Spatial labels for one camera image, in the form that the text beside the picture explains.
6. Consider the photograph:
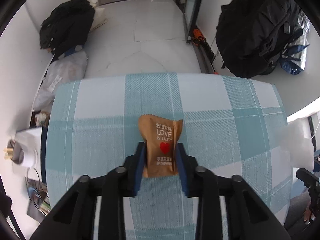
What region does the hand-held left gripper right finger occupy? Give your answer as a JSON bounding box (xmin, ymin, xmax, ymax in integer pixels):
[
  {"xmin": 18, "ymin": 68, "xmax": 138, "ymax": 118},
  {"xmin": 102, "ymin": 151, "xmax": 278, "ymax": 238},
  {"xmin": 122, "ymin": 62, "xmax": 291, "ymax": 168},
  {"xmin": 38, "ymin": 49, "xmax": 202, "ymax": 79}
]
[{"xmin": 175, "ymin": 142, "xmax": 292, "ymax": 240}]

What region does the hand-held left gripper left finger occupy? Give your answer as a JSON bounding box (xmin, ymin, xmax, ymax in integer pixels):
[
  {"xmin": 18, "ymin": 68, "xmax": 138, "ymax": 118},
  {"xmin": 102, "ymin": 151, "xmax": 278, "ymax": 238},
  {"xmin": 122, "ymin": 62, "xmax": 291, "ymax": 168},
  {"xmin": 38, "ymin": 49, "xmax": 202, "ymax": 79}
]
[{"xmin": 30, "ymin": 142, "xmax": 146, "ymax": 240}]

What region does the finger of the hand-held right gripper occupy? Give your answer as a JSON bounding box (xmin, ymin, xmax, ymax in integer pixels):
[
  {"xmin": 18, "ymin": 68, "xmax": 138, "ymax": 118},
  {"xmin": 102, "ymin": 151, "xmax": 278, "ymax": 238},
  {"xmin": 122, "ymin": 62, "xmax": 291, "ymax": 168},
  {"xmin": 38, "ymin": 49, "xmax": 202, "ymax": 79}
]
[{"xmin": 296, "ymin": 167, "xmax": 320, "ymax": 190}]

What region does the brown snack packet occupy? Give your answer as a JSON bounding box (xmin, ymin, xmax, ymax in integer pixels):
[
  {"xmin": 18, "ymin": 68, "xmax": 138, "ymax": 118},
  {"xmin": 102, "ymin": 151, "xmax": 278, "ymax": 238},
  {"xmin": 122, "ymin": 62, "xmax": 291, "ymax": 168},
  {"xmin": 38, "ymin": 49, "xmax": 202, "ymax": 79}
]
[{"xmin": 138, "ymin": 114, "xmax": 184, "ymax": 178}]

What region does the clear plastic bag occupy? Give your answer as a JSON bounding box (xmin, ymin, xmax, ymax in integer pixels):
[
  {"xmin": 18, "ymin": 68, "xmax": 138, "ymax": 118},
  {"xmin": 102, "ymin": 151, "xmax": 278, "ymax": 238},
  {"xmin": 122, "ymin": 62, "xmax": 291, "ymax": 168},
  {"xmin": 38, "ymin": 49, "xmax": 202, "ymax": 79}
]
[{"xmin": 30, "ymin": 50, "xmax": 88, "ymax": 129}]

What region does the person's right hand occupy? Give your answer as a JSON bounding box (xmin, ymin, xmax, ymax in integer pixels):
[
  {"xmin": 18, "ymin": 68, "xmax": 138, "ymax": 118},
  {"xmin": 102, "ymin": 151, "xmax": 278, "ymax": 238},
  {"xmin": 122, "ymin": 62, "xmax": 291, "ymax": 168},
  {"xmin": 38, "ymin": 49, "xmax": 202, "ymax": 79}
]
[{"xmin": 303, "ymin": 204, "xmax": 317, "ymax": 224}]

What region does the teal checked tablecloth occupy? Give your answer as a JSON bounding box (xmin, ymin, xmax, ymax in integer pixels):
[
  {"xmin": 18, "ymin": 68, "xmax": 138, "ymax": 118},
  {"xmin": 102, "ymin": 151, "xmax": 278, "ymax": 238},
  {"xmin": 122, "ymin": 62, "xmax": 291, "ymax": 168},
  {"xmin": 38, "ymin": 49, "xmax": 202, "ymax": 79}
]
[{"xmin": 41, "ymin": 72, "xmax": 293, "ymax": 240}]

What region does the colourful booklet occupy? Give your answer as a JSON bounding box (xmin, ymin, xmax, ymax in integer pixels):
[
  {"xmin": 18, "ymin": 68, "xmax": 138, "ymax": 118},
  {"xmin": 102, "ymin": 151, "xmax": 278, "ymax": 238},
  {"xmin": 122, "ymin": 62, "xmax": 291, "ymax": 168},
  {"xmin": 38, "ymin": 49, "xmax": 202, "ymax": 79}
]
[{"xmin": 26, "ymin": 177, "xmax": 52, "ymax": 217}]

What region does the crumpled white tissue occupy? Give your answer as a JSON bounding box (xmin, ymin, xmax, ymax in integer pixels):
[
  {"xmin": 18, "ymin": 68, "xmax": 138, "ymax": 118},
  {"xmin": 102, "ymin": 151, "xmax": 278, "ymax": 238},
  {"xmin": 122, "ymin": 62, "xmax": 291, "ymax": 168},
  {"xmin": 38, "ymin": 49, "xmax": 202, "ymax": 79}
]
[{"xmin": 34, "ymin": 112, "xmax": 49, "ymax": 127}]

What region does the white grey pen cup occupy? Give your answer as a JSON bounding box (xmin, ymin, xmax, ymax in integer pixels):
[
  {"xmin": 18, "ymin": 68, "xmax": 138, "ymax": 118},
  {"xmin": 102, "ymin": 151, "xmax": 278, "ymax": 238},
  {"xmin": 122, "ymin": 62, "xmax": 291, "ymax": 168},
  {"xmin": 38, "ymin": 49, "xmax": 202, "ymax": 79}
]
[{"xmin": 11, "ymin": 140, "xmax": 38, "ymax": 168}]

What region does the white paper cup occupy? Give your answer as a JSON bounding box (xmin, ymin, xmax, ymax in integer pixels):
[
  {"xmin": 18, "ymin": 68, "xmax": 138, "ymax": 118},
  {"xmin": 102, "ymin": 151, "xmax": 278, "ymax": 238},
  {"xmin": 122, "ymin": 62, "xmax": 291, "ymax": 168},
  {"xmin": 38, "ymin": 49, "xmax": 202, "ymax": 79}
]
[{"xmin": 15, "ymin": 126, "xmax": 43, "ymax": 155}]

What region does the silver folded umbrella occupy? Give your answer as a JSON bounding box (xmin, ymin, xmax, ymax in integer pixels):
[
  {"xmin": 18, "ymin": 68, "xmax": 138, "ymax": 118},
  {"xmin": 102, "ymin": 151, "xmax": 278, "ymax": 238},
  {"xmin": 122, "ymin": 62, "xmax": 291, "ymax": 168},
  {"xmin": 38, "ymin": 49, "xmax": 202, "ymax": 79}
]
[{"xmin": 279, "ymin": 10, "xmax": 310, "ymax": 75}]

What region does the blue fabric item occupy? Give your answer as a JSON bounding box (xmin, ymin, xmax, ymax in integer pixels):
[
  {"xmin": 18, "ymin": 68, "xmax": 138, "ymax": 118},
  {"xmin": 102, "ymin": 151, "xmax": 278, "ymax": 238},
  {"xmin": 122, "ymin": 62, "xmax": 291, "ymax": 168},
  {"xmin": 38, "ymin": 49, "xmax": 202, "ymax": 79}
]
[{"xmin": 64, "ymin": 45, "xmax": 84, "ymax": 57}]

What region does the orange black tool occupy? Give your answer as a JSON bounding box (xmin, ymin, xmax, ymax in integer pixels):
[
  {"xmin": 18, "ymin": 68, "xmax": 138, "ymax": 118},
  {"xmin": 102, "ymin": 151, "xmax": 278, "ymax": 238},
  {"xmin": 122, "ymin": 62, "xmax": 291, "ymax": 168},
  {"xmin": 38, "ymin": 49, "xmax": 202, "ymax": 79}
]
[{"xmin": 192, "ymin": 29, "xmax": 204, "ymax": 45}]

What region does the black backpack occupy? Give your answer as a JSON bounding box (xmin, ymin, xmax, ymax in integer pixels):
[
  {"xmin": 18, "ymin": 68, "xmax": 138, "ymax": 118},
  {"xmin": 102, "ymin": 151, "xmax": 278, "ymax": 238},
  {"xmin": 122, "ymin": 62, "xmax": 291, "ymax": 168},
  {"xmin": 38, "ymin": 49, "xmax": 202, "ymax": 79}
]
[{"xmin": 215, "ymin": 0, "xmax": 304, "ymax": 78}]

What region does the cream cloth bag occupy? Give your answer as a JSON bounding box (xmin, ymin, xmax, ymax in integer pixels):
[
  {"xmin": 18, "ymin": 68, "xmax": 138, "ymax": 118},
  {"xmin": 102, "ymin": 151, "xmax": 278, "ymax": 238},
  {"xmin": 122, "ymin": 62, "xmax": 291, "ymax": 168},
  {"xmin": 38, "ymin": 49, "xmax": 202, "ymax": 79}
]
[{"xmin": 90, "ymin": 2, "xmax": 108, "ymax": 32}]

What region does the black jacket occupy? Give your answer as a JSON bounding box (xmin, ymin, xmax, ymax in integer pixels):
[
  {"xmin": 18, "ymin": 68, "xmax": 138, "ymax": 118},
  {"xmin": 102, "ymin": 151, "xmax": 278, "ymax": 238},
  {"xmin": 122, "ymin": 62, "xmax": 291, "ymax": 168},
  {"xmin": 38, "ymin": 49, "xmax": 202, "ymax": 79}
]
[{"xmin": 39, "ymin": 0, "xmax": 96, "ymax": 59}]

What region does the black framed sliding door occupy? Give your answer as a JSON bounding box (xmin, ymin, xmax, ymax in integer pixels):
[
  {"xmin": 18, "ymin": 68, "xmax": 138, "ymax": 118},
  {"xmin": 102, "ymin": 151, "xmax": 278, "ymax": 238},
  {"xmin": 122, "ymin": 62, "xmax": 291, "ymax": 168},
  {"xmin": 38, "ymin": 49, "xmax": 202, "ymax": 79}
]
[{"xmin": 175, "ymin": 0, "xmax": 208, "ymax": 43}]

